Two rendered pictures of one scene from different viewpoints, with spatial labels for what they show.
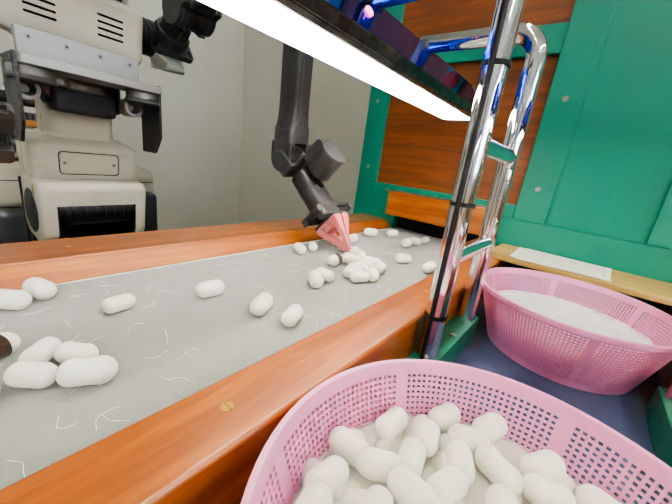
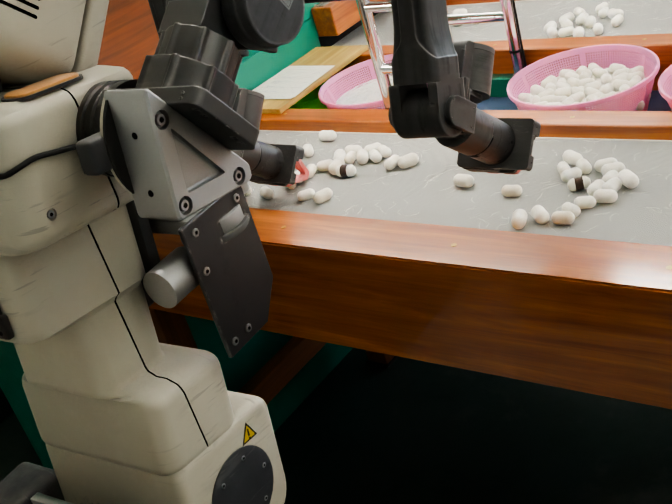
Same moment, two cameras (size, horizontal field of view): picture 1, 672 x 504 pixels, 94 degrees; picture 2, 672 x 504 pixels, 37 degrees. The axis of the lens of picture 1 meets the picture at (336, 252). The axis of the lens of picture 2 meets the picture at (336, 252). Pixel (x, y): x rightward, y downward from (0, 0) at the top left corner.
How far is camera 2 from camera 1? 172 cm
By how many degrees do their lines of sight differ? 77
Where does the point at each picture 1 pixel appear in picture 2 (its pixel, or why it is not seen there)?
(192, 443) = (591, 114)
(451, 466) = (554, 97)
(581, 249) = (265, 66)
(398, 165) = not seen: hidden behind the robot
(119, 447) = (601, 121)
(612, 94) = not seen: outside the picture
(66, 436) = (598, 151)
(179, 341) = not seen: hidden behind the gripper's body
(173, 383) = (558, 150)
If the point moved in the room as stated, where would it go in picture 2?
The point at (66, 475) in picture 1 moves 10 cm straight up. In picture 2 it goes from (615, 121) to (606, 62)
